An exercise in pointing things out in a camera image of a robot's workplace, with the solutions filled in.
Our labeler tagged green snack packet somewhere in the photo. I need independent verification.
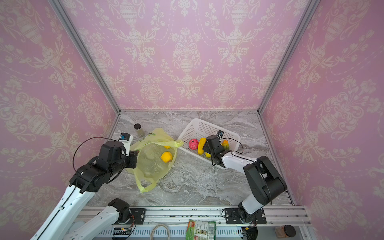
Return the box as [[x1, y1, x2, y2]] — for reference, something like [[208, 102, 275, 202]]
[[186, 220, 217, 240]]

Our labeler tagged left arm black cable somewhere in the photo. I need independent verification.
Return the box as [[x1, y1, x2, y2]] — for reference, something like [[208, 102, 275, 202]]
[[72, 136, 121, 173]]

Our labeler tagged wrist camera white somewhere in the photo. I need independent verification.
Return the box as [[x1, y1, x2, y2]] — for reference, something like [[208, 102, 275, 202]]
[[119, 133, 133, 156], [217, 130, 224, 137]]

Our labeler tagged yellow-green plastic bag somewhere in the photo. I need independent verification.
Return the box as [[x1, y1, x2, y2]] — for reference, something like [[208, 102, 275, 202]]
[[127, 128, 184, 194]]

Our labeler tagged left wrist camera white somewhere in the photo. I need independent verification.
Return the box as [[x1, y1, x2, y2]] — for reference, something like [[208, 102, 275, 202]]
[[119, 133, 133, 156]]

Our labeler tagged orange yellow mango toy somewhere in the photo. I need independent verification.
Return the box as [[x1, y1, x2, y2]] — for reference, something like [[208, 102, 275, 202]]
[[161, 152, 173, 163]]

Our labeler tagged small bottle black cap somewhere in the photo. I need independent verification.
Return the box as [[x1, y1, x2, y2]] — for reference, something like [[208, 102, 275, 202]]
[[134, 123, 146, 138]]

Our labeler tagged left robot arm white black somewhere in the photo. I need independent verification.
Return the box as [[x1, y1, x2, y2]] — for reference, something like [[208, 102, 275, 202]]
[[32, 133, 138, 240]]

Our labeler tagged small circuit board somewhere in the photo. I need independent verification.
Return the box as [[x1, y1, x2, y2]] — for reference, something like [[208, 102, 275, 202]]
[[113, 228, 133, 236]]

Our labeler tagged grey cable loop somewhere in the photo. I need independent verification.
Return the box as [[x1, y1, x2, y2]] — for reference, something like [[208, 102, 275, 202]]
[[149, 223, 171, 240]]

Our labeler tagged yellow banana toy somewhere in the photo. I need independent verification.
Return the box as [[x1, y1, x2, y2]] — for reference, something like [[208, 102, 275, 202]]
[[197, 138, 207, 155]]

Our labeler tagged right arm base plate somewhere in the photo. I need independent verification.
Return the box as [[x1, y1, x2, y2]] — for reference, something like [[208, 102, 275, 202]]
[[224, 208, 267, 225]]

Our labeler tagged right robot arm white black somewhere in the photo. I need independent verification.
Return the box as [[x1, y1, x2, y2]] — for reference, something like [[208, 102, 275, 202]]
[[203, 135, 288, 223]]

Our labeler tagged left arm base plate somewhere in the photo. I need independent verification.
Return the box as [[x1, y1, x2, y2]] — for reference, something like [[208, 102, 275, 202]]
[[126, 208, 147, 225]]

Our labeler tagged pink dragon fruit toy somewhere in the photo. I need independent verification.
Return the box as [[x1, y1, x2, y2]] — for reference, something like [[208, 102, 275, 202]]
[[189, 139, 199, 150]]

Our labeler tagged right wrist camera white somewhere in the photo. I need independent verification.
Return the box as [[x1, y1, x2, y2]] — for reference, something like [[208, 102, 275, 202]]
[[217, 130, 224, 137]]

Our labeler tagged white plastic basket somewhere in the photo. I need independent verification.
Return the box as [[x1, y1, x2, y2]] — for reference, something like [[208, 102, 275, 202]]
[[178, 118, 241, 163]]

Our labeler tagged yellow green corn toy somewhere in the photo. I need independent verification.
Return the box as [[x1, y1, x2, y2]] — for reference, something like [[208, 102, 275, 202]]
[[222, 140, 230, 151]]

